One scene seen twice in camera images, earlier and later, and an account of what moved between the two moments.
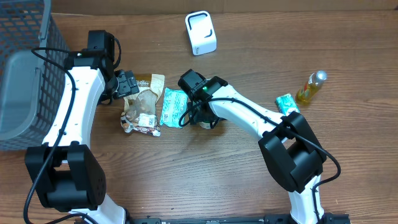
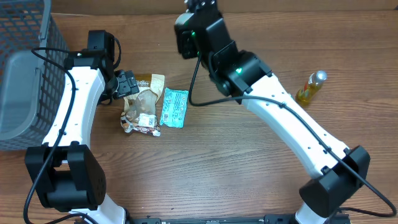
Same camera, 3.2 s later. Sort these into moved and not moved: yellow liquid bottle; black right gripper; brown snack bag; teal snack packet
Moved: black right gripper
Not moved: yellow liquid bottle; brown snack bag; teal snack packet
